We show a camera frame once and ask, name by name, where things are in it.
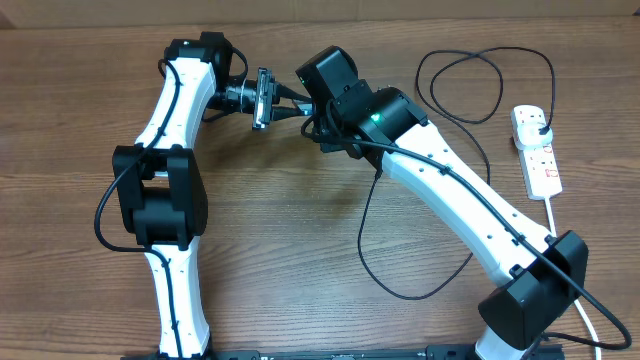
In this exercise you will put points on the white power strip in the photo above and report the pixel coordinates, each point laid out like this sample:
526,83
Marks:
539,166

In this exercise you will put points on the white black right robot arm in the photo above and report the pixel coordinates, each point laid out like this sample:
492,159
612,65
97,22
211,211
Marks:
537,274

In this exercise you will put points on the white charger plug adapter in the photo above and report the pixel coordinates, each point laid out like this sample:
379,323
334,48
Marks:
528,136

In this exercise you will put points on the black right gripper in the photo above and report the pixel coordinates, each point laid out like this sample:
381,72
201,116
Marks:
329,142

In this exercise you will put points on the blue Galaxy smartphone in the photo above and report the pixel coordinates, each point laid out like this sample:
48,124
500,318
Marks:
304,108

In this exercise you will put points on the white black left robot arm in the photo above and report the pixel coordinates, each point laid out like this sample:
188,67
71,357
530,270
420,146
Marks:
162,197

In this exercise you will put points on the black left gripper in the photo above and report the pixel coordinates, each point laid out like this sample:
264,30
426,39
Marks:
280,89

